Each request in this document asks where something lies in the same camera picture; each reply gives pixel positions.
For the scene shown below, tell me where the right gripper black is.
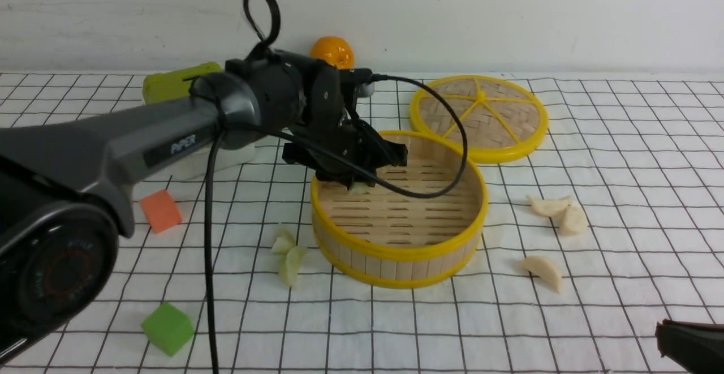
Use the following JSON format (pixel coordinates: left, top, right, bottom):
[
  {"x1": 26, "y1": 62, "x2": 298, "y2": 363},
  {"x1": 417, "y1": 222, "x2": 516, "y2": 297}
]
[{"x1": 655, "y1": 320, "x2": 723, "y2": 373}]

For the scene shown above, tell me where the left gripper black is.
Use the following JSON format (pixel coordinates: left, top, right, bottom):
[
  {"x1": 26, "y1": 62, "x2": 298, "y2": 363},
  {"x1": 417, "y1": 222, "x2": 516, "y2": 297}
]
[{"x1": 282, "y1": 117, "x2": 408, "y2": 190}]

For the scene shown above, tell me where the green dumpling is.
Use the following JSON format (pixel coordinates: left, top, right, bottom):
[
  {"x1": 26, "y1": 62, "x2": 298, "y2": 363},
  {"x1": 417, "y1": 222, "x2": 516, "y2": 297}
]
[
  {"x1": 270, "y1": 225, "x2": 297, "y2": 256},
  {"x1": 347, "y1": 182, "x2": 370, "y2": 195},
  {"x1": 278, "y1": 246, "x2": 307, "y2": 288}
]

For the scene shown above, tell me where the white dumpling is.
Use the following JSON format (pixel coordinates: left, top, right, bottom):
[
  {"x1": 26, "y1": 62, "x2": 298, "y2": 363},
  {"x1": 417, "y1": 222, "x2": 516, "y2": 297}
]
[
  {"x1": 559, "y1": 205, "x2": 589, "y2": 237},
  {"x1": 527, "y1": 195, "x2": 572, "y2": 218},
  {"x1": 518, "y1": 256, "x2": 564, "y2": 294}
]

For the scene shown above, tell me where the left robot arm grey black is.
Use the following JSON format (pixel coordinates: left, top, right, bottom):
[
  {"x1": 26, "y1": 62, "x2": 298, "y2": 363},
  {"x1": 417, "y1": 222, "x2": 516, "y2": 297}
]
[{"x1": 1, "y1": 48, "x2": 408, "y2": 364}]

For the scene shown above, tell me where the bamboo steamer tray yellow rim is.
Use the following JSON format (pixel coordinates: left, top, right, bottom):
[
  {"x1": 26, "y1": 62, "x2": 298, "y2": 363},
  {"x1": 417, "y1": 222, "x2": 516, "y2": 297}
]
[{"x1": 311, "y1": 160, "x2": 488, "y2": 289}]

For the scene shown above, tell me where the bamboo steamer lid yellow rim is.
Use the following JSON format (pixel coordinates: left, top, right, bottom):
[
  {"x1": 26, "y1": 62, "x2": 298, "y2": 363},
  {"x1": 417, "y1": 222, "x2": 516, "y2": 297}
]
[{"x1": 428, "y1": 75, "x2": 549, "y2": 164}]

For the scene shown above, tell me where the orange toy fruit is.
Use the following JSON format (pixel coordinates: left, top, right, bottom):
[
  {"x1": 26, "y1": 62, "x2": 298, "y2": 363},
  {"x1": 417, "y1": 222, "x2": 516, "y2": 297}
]
[{"x1": 309, "y1": 36, "x2": 355, "y2": 70}]

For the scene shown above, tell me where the white grid tablecloth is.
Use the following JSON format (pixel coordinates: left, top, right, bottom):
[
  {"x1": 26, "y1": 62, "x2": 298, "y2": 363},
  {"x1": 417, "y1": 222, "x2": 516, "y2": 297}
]
[{"x1": 0, "y1": 72, "x2": 724, "y2": 374}]

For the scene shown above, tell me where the orange foam cube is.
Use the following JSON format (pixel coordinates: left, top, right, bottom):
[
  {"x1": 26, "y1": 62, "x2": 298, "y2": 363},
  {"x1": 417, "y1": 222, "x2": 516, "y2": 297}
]
[{"x1": 139, "y1": 190, "x2": 183, "y2": 234}]

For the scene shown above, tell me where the green lid white box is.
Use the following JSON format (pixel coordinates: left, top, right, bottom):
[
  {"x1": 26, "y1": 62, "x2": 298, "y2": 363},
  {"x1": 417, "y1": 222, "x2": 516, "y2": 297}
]
[{"x1": 142, "y1": 62, "x2": 256, "y2": 180}]

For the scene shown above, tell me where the green foam cube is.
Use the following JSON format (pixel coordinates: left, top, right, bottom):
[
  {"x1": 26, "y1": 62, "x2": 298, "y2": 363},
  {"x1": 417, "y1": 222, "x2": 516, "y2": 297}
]
[{"x1": 141, "y1": 302, "x2": 195, "y2": 356}]

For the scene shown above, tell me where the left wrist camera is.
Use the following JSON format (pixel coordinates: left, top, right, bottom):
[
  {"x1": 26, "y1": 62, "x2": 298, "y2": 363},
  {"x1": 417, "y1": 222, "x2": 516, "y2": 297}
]
[{"x1": 338, "y1": 68, "x2": 375, "y2": 98}]

